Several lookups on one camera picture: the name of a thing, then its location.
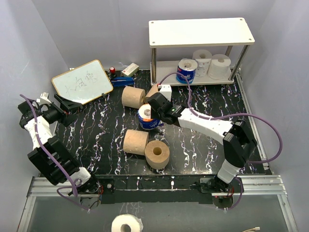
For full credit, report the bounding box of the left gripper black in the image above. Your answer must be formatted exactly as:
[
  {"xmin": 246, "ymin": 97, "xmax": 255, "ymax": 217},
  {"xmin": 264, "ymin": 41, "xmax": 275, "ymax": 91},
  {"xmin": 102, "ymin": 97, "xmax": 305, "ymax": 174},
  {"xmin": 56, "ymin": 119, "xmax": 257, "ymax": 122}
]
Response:
[{"xmin": 44, "ymin": 94, "xmax": 83, "ymax": 127}]

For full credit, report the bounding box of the light blue roll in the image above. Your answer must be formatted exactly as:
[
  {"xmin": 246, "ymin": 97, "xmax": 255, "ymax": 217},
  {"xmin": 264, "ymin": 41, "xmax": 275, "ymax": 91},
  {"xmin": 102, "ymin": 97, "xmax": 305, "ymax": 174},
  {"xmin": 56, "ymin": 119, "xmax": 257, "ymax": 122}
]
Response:
[{"xmin": 138, "ymin": 104, "xmax": 163, "ymax": 130}]

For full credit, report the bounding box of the blue Tempo roll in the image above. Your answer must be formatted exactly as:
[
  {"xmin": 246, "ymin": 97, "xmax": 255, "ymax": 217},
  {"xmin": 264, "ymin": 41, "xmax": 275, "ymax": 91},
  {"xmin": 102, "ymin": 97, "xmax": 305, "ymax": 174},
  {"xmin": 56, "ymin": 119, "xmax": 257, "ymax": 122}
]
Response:
[{"xmin": 176, "ymin": 58, "xmax": 198, "ymax": 84}]

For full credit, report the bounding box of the white patterned paper roll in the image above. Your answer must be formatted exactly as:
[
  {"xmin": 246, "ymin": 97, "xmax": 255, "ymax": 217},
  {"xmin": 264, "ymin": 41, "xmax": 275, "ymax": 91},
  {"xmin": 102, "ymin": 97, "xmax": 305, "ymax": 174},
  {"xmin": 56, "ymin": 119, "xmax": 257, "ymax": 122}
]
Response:
[{"xmin": 193, "ymin": 49, "xmax": 212, "ymax": 77}]

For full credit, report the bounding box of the plain white paper roll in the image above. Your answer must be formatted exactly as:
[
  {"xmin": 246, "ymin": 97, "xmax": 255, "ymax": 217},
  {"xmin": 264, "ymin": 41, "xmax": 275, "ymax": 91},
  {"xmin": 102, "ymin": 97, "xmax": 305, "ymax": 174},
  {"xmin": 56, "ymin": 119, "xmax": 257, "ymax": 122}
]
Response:
[{"xmin": 208, "ymin": 54, "xmax": 231, "ymax": 80}]

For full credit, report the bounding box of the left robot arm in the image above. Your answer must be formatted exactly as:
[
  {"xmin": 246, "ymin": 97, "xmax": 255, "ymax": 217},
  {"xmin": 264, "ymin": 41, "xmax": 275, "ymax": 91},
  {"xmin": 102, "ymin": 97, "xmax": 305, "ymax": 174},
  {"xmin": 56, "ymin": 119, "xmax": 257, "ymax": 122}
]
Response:
[{"xmin": 17, "ymin": 93, "xmax": 100, "ymax": 193}]

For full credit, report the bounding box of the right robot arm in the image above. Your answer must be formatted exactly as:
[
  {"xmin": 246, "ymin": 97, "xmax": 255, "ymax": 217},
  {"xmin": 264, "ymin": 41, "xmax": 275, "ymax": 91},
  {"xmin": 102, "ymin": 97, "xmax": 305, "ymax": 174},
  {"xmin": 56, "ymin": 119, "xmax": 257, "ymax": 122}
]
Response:
[{"xmin": 148, "ymin": 92, "xmax": 257, "ymax": 192}]

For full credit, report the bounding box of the white two-tier shelf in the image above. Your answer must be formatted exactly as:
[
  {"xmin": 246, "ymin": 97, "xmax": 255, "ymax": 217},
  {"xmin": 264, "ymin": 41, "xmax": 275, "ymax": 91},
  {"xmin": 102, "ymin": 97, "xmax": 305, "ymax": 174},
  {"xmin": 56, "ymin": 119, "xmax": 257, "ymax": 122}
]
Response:
[{"xmin": 148, "ymin": 17, "xmax": 255, "ymax": 87}]

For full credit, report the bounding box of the brown roll back centre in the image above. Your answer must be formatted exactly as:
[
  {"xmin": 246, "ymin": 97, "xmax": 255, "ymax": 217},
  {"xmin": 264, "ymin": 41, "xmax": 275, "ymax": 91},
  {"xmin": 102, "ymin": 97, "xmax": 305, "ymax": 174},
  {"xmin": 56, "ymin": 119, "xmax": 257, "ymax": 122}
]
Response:
[{"xmin": 144, "ymin": 84, "xmax": 159, "ymax": 103}]

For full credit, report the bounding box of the brown roll back left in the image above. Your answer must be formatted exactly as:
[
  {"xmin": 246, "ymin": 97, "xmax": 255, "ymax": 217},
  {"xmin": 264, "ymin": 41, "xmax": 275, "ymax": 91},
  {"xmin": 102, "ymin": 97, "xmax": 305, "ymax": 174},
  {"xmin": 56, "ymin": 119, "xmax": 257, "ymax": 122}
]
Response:
[{"xmin": 121, "ymin": 86, "xmax": 145, "ymax": 109}]

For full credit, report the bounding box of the brown roll front upright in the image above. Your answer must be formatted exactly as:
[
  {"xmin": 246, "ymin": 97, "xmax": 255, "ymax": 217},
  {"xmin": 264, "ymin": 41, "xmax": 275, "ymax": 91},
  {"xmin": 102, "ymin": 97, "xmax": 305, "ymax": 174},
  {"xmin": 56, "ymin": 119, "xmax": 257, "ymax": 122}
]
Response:
[{"xmin": 145, "ymin": 140, "xmax": 170, "ymax": 170}]

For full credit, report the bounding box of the brown roll front lying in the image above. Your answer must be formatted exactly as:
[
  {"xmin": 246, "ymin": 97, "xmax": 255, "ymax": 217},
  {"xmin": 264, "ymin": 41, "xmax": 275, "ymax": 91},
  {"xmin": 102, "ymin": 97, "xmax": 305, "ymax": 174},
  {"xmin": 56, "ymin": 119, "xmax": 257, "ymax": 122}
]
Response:
[{"xmin": 123, "ymin": 130, "xmax": 149, "ymax": 156}]

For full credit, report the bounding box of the white green small box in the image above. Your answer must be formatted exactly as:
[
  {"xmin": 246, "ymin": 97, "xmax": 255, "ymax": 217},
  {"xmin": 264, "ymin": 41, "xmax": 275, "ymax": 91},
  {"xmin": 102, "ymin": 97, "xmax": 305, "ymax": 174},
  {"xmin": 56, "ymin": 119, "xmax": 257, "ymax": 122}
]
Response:
[{"xmin": 121, "ymin": 63, "xmax": 140, "ymax": 77}]

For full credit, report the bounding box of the blue stapler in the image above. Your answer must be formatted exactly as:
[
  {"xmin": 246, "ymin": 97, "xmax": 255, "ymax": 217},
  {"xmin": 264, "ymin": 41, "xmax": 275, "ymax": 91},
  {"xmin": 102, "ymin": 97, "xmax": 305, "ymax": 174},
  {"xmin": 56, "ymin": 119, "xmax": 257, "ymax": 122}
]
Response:
[{"xmin": 111, "ymin": 77, "xmax": 134, "ymax": 87}]

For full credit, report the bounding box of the white roll on floor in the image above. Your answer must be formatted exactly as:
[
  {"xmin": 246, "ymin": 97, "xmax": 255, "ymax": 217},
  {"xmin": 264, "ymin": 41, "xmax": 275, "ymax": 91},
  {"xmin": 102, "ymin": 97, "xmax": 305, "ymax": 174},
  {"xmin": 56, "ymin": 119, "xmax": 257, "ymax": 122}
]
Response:
[{"xmin": 111, "ymin": 214, "xmax": 143, "ymax": 232}]

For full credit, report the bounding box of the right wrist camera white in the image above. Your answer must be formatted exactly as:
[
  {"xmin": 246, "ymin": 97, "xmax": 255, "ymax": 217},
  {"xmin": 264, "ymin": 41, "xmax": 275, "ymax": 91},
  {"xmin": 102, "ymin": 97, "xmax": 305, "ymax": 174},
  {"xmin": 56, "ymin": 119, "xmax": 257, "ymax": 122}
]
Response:
[{"xmin": 157, "ymin": 85, "xmax": 172, "ymax": 101}]

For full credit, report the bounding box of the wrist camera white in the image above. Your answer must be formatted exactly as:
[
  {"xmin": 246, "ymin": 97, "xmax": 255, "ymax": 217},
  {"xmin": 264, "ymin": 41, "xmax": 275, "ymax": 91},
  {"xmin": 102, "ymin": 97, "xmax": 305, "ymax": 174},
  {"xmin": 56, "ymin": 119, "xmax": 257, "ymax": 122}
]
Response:
[
  {"xmin": 36, "ymin": 92, "xmax": 52, "ymax": 105},
  {"xmin": 157, "ymin": 85, "xmax": 172, "ymax": 101}
]

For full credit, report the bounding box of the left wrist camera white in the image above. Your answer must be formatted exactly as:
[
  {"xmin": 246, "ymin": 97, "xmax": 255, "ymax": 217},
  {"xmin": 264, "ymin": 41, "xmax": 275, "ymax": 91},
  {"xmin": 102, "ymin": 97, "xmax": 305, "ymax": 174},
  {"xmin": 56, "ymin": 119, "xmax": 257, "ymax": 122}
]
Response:
[{"xmin": 36, "ymin": 92, "xmax": 52, "ymax": 105}]

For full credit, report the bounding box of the small whiteboard wooden frame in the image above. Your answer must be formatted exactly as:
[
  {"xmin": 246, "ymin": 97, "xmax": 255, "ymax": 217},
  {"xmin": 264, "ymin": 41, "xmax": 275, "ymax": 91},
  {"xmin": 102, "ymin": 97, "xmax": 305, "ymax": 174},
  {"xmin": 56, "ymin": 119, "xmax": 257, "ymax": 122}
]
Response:
[{"xmin": 52, "ymin": 59, "xmax": 113, "ymax": 104}]

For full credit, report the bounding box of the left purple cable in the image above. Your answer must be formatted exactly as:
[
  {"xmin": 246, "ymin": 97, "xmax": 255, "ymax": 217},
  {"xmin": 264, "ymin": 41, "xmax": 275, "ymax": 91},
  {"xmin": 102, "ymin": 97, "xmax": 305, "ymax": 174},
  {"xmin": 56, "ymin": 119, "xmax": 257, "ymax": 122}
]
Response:
[{"xmin": 19, "ymin": 94, "xmax": 91, "ymax": 212}]

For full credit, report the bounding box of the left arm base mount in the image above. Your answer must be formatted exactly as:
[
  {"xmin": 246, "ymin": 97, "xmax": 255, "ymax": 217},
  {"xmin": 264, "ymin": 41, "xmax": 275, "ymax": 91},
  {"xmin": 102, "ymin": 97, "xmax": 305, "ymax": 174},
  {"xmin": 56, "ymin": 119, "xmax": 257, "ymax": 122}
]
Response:
[{"xmin": 77, "ymin": 174, "xmax": 115, "ymax": 203}]

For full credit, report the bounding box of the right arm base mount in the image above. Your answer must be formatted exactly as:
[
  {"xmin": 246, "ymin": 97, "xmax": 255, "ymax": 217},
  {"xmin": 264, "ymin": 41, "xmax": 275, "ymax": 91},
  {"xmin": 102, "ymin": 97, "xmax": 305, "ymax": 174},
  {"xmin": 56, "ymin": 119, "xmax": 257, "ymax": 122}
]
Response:
[{"xmin": 190, "ymin": 177, "xmax": 244, "ymax": 197}]

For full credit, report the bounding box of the aluminium rail frame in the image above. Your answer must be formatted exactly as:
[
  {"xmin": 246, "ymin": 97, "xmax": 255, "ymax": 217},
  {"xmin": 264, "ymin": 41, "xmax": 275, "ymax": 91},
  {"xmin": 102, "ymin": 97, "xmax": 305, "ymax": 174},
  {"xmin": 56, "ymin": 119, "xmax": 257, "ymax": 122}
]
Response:
[{"xmin": 20, "ymin": 87, "xmax": 297, "ymax": 232}]

